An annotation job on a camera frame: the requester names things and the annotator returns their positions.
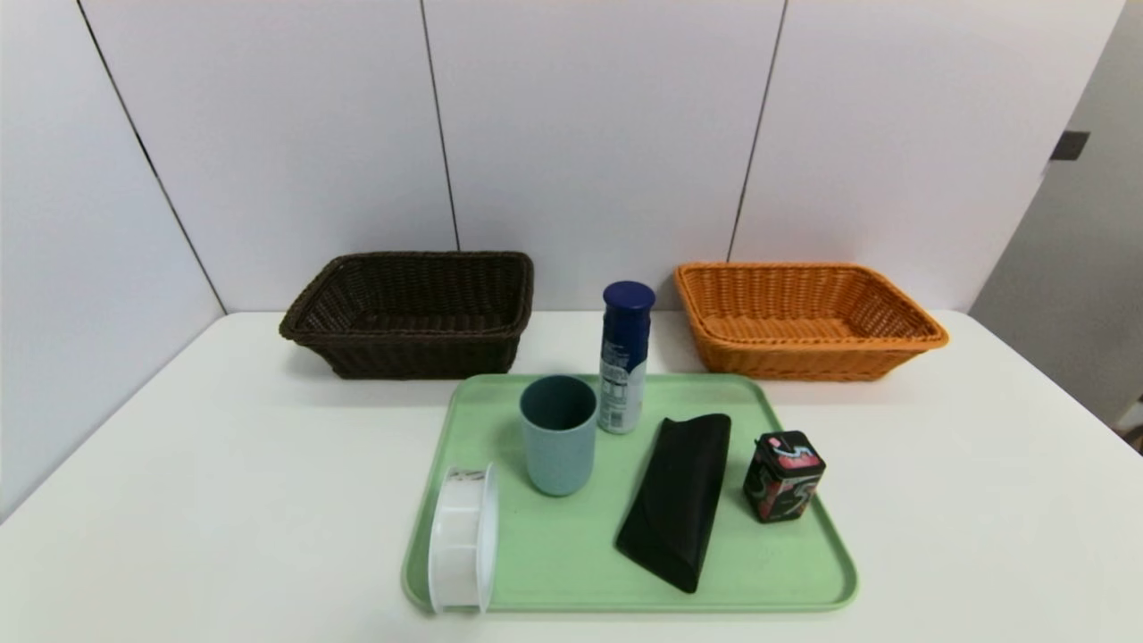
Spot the white plastic round container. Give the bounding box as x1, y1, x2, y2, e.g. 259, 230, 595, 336
428, 463, 499, 615

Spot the black glasses case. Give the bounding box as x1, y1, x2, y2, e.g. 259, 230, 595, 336
614, 413, 732, 596

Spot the light green plastic tray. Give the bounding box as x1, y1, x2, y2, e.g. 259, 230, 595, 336
401, 372, 860, 615

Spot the small black red tin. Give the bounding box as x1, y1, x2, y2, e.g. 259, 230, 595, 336
743, 430, 827, 524

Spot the dark brown wicker basket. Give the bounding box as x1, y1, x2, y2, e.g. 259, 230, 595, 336
279, 251, 535, 380

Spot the blue-grey plastic cup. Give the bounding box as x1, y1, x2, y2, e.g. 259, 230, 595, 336
520, 375, 598, 497

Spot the blue capped spray can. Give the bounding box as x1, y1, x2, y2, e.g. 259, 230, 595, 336
597, 281, 656, 436

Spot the orange wicker basket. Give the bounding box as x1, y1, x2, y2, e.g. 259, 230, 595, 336
674, 262, 949, 382

